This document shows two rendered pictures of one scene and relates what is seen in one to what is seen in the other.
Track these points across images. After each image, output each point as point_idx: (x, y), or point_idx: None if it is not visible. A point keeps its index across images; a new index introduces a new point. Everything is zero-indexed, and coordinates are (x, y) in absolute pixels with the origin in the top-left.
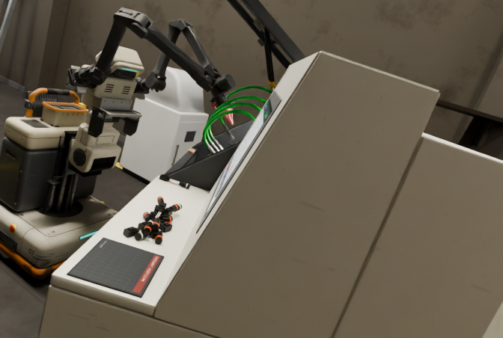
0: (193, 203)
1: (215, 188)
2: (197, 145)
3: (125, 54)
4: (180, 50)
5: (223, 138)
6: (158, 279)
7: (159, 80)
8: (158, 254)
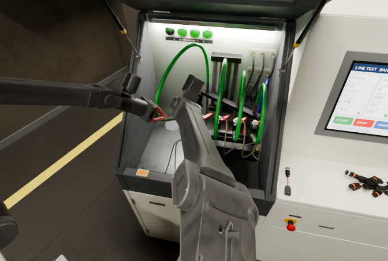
0: (313, 164)
1: (361, 138)
2: (123, 166)
3: None
4: (200, 125)
5: (131, 130)
6: None
7: (0, 214)
8: None
